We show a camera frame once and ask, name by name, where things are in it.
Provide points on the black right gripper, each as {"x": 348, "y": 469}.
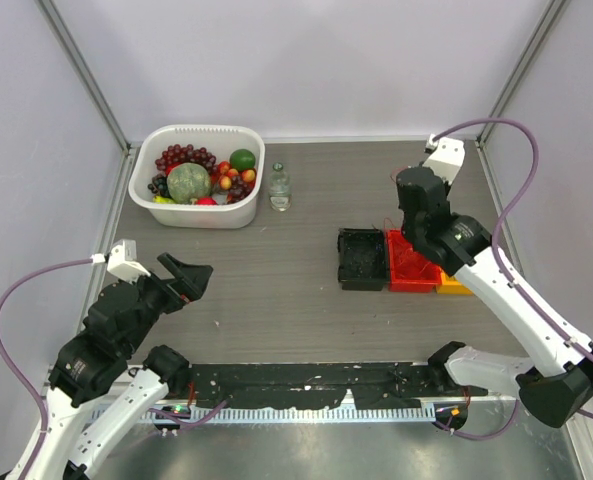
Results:
{"x": 448, "y": 189}

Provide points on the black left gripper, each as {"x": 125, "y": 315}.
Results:
{"x": 190, "y": 281}

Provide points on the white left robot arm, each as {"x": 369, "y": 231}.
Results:
{"x": 87, "y": 366}

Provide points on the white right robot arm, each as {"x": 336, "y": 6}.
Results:
{"x": 555, "y": 380}

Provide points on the red apple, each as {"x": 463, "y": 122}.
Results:
{"x": 206, "y": 201}

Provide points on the black plastic bin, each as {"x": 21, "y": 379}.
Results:
{"x": 363, "y": 260}

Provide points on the red plastic bin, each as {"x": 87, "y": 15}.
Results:
{"x": 409, "y": 271}

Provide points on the orange plastic bin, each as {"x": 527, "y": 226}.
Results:
{"x": 450, "y": 286}

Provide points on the green melon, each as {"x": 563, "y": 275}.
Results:
{"x": 188, "y": 182}

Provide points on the peach fruit cluster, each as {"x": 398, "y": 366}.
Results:
{"x": 231, "y": 178}

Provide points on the clear glass bottle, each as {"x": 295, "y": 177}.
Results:
{"x": 279, "y": 188}

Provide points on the red grape bunch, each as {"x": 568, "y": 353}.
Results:
{"x": 177, "y": 154}

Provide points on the green lime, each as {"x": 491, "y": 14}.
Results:
{"x": 242, "y": 159}

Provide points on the white plastic basket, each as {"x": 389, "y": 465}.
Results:
{"x": 148, "y": 187}

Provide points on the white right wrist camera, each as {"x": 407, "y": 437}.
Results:
{"x": 445, "y": 157}

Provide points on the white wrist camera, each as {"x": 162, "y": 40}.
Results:
{"x": 445, "y": 157}
{"x": 121, "y": 261}

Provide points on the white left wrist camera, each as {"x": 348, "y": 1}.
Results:
{"x": 121, "y": 261}

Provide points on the white slotted cable duct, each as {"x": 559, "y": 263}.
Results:
{"x": 345, "y": 413}

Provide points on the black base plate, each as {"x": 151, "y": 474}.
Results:
{"x": 316, "y": 386}

